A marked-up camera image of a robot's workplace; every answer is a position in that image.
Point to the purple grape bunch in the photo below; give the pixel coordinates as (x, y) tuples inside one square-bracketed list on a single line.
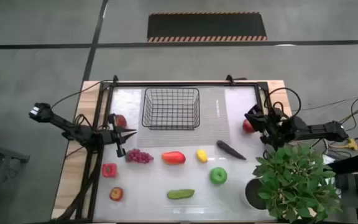
[(138, 156)]

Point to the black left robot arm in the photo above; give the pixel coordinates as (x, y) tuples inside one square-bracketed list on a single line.
[(82, 135)]

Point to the dark purple eggplant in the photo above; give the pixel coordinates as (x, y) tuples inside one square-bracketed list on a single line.
[(228, 149)]

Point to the black striped-edge floor mat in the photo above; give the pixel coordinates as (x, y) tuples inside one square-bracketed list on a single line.
[(207, 26)]

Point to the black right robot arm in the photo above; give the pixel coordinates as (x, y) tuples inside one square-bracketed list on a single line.
[(306, 129)]

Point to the black table frame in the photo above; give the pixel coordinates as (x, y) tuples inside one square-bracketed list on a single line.
[(182, 84)]

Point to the green apple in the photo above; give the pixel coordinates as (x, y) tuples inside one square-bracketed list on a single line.
[(218, 175)]

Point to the green cucumber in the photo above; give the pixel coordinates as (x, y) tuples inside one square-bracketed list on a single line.
[(180, 194)]

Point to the red pomegranate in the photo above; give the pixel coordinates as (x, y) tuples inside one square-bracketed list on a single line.
[(247, 128), (122, 121)]

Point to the red yellow apple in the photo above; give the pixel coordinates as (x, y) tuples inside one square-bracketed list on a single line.
[(116, 194)]

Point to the green leafy plant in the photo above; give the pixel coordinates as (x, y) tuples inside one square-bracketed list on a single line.
[(294, 183)]

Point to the red bell pepper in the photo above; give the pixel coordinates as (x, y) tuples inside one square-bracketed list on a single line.
[(109, 170)]

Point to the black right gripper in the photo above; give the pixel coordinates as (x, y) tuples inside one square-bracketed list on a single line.
[(262, 124)]

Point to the red orange mango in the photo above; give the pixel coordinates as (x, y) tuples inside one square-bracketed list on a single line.
[(173, 158)]

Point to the white plant pot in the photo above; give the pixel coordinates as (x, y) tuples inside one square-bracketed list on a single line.
[(252, 194)]

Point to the black frame clamp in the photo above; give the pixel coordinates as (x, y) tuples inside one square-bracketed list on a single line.
[(115, 79), (230, 79)]

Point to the yellow lemon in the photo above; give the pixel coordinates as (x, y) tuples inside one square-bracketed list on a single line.
[(202, 156)]

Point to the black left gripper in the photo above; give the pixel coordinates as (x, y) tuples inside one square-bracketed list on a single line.
[(109, 137)]

